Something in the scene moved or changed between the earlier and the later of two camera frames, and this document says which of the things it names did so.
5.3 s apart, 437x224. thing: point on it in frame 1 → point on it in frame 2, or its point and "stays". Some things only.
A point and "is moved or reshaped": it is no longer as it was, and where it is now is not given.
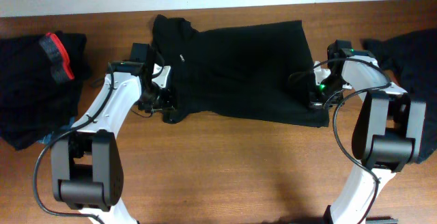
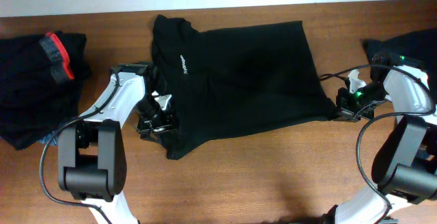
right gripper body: (330, 93) → (360, 104)
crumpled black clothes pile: (410, 58) stays
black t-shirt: (256, 74) is moved or reshaped
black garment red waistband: (57, 57) stays
